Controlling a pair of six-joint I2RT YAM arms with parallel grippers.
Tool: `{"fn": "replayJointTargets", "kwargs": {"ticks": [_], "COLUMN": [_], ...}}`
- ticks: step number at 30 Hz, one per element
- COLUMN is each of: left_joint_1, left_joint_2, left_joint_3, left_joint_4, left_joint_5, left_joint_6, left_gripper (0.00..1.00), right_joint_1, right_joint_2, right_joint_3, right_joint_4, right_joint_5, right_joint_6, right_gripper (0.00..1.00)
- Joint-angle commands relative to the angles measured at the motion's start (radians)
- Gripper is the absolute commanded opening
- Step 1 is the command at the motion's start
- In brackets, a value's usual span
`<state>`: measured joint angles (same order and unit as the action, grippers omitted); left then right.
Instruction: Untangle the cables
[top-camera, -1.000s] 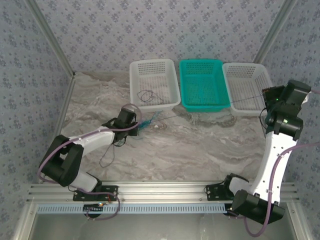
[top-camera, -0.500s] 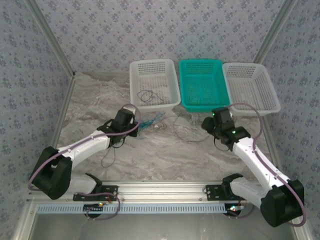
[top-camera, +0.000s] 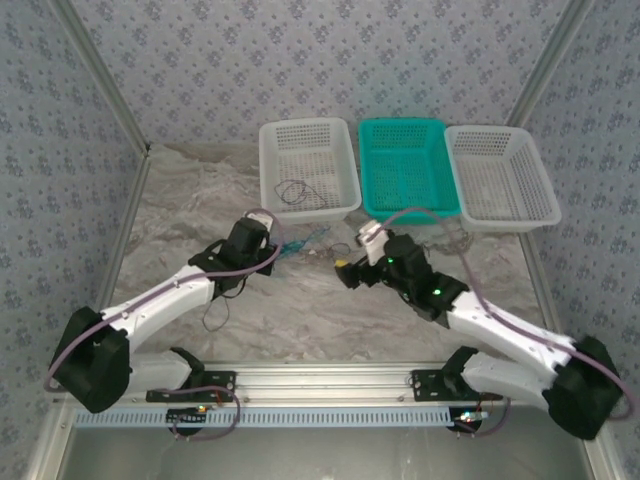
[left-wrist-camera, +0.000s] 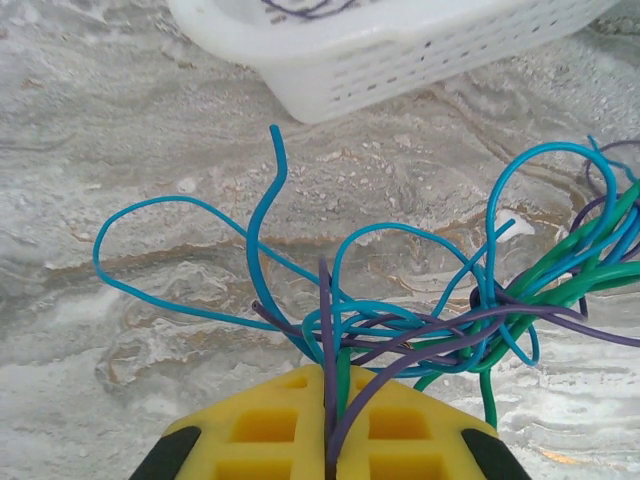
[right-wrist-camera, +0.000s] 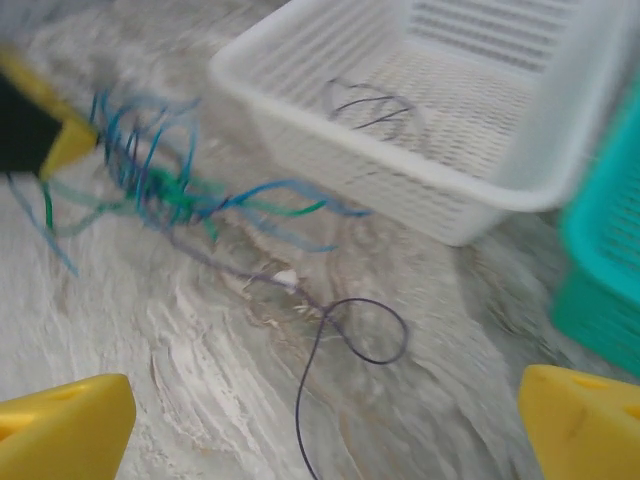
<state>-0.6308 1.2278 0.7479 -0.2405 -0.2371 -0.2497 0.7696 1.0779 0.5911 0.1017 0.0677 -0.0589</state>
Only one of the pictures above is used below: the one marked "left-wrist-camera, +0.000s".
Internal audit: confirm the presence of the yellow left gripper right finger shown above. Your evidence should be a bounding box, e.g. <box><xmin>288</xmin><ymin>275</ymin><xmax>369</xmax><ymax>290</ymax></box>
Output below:
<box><xmin>329</xmin><ymin>366</ymin><xmax>532</xmax><ymax>480</ymax></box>

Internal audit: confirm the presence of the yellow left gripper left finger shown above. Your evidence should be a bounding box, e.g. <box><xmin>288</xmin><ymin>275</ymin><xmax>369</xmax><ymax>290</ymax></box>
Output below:
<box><xmin>128</xmin><ymin>363</ymin><xmax>331</xmax><ymax>480</ymax></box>

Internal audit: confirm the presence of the white plastic basket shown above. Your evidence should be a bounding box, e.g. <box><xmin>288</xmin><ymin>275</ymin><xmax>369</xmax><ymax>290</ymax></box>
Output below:
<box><xmin>167</xmin><ymin>0</ymin><xmax>624</xmax><ymax>125</ymax></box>

